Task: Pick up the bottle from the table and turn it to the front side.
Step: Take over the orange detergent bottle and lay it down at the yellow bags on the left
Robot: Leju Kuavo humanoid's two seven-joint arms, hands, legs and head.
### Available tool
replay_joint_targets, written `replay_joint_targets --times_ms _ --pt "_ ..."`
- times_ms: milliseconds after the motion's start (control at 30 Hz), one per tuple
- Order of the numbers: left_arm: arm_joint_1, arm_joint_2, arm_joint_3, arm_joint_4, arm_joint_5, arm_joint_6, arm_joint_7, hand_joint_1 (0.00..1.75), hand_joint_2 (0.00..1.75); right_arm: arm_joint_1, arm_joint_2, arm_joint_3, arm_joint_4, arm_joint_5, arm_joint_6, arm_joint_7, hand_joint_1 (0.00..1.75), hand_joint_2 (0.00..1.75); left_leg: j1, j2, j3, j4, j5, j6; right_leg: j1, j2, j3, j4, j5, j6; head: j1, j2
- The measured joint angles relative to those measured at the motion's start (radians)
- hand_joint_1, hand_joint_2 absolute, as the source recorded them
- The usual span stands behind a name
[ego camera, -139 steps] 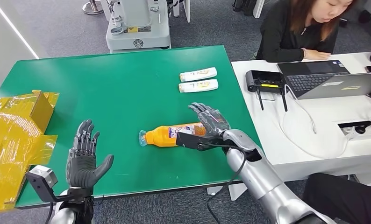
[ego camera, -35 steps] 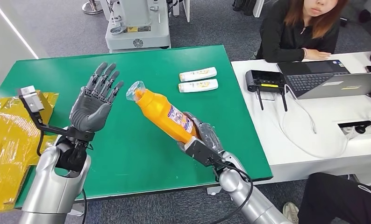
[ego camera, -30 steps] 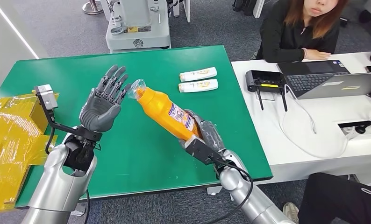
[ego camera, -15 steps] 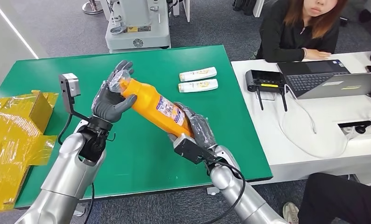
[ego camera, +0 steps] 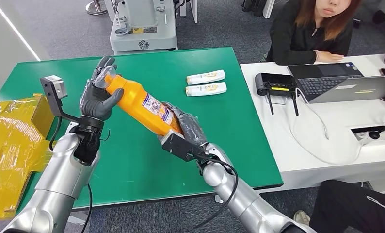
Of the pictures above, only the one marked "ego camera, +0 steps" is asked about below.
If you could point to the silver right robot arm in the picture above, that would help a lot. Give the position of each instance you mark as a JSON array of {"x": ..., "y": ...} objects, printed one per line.
[{"x": 240, "y": 199}]

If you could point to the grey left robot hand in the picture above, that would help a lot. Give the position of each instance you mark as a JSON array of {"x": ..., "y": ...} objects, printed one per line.
[{"x": 94, "y": 103}]

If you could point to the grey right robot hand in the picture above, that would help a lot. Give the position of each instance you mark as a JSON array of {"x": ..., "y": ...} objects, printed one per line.
[{"x": 189, "y": 127}]

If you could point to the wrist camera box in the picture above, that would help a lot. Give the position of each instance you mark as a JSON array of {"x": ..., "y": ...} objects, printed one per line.
[
  {"x": 56, "y": 86},
  {"x": 179, "y": 146}
]

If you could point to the black router with antennas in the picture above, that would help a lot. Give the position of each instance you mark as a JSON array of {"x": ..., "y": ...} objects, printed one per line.
[{"x": 272, "y": 84}]

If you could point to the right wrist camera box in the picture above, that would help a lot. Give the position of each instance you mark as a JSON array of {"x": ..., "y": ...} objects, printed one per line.
[{"x": 179, "y": 146}]

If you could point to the laptop computer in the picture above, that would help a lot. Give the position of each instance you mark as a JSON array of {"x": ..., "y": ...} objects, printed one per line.
[{"x": 353, "y": 88}]

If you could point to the white shampoo bottle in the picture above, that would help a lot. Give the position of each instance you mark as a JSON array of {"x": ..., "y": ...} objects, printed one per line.
[
  {"x": 205, "y": 89},
  {"x": 205, "y": 77}
]

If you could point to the orange detergent bottle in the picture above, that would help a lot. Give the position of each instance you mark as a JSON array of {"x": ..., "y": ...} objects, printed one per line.
[{"x": 138, "y": 103}]

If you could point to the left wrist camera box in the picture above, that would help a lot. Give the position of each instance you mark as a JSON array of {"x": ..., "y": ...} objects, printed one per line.
[{"x": 56, "y": 86}]

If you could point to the black bags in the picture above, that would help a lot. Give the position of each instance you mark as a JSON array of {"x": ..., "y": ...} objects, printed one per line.
[{"x": 253, "y": 6}]

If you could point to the metal stanchion base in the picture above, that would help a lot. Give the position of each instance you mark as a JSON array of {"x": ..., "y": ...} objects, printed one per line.
[{"x": 96, "y": 8}]

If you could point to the yellow wrapped cardboard box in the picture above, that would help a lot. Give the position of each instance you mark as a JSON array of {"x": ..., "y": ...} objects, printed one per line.
[{"x": 9, "y": 144}]

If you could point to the white robot stand machine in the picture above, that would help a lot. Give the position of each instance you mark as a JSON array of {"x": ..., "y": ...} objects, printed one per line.
[{"x": 141, "y": 29}]

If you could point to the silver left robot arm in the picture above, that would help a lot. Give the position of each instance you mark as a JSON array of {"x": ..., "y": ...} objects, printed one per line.
[{"x": 64, "y": 173}]

